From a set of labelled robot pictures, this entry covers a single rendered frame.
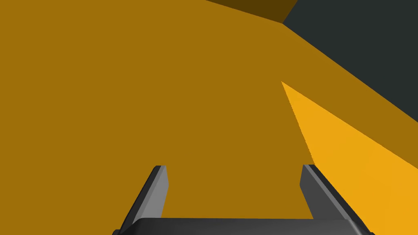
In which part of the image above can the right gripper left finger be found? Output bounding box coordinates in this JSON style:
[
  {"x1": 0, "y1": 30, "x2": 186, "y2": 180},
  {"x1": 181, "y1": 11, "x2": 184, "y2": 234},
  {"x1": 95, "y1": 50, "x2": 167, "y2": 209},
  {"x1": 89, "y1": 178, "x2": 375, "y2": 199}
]
[{"x1": 120, "y1": 165, "x2": 169, "y2": 232}]

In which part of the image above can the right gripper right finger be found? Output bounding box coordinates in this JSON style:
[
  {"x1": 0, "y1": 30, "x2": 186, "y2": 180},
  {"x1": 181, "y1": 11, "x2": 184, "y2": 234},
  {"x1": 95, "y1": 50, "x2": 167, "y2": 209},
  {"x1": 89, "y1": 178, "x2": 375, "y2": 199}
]
[{"x1": 299, "y1": 164, "x2": 360, "y2": 221}]

